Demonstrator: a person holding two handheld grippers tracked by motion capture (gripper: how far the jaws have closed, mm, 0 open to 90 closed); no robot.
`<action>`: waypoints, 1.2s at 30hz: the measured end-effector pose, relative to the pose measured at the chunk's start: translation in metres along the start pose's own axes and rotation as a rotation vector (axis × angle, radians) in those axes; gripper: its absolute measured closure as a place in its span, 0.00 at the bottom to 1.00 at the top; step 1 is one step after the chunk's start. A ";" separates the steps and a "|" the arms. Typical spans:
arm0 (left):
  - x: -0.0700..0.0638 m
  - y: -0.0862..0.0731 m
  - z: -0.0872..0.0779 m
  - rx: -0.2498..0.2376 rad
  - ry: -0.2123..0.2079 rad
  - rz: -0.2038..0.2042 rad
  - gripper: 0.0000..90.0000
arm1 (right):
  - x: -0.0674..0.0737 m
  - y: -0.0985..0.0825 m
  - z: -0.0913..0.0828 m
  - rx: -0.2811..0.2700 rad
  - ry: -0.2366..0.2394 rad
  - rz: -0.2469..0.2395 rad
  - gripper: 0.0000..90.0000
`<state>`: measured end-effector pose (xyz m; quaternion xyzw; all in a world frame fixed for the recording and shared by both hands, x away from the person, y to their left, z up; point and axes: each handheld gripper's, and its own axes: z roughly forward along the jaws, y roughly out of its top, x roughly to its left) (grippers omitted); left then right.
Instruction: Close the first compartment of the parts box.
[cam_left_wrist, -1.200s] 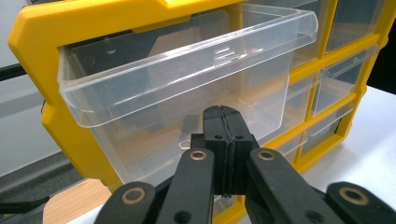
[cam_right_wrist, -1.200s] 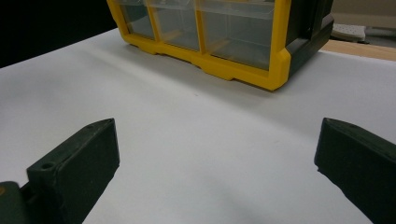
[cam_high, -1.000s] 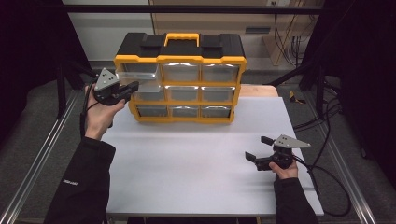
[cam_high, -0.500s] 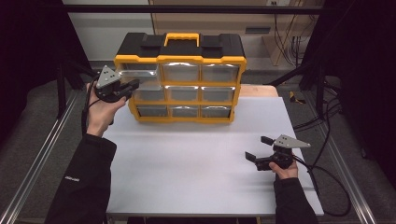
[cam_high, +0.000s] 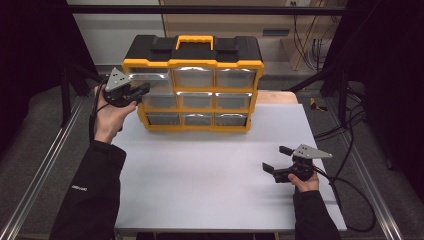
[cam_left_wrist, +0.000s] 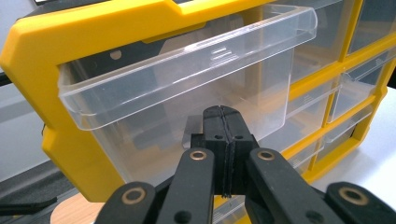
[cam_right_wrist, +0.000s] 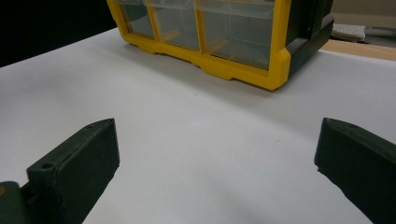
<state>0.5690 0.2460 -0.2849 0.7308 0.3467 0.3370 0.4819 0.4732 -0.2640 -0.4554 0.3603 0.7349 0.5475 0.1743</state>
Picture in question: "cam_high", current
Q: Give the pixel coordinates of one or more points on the person's left hand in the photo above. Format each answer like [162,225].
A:
[108,121]

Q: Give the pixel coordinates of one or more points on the black horizontal frame bar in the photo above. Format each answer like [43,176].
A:
[200,10]

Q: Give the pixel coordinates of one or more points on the black curtain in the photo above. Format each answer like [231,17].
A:
[390,66]
[30,50]

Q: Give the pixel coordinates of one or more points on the person's right hand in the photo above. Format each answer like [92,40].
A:
[308,186]

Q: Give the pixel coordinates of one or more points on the yellow black organizer cabinet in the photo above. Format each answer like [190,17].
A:
[143,46]

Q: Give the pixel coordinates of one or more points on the aluminium floor rail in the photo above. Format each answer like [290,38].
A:
[40,170]
[376,196]

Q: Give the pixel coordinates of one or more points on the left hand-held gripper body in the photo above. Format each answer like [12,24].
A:
[116,95]

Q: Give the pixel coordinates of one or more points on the grey wall vent grille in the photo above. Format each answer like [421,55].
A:
[276,32]

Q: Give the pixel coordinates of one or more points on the wooden table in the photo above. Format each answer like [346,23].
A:
[276,97]

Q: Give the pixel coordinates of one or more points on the yellow black small object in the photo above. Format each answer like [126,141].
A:
[316,105]

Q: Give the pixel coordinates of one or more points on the transparent plastic drawer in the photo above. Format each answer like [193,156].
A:
[153,77]

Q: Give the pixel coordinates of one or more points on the grid of clear drawers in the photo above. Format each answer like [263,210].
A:
[195,77]

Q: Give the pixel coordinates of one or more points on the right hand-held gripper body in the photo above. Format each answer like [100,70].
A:
[301,166]

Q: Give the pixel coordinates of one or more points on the black frame strut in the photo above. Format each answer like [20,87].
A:
[65,96]
[341,96]

